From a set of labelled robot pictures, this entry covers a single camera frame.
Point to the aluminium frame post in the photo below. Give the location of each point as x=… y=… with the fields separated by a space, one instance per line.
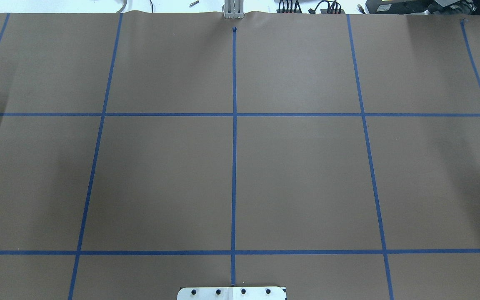
x=233 y=9

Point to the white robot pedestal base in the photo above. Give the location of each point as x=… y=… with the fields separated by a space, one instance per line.
x=233 y=293

